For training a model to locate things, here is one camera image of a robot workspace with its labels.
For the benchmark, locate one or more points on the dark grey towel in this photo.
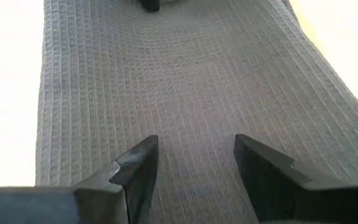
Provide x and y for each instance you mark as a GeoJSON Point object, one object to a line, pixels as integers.
{"type": "Point", "coordinates": [182, 77]}

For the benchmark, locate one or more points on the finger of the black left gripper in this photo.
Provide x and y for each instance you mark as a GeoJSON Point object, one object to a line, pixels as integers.
{"type": "Point", "coordinates": [150, 4]}

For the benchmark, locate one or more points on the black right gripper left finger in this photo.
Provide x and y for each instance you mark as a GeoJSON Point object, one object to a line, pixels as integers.
{"type": "Point", "coordinates": [104, 202]}

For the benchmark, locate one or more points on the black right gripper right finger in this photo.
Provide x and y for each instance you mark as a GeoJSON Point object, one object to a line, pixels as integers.
{"type": "Point", "coordinates": [275, 193]}

